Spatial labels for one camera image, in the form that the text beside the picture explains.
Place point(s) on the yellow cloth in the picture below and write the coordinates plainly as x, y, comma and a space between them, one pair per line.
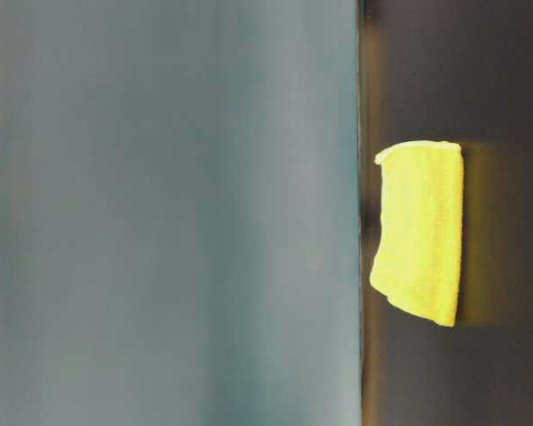
418, 262

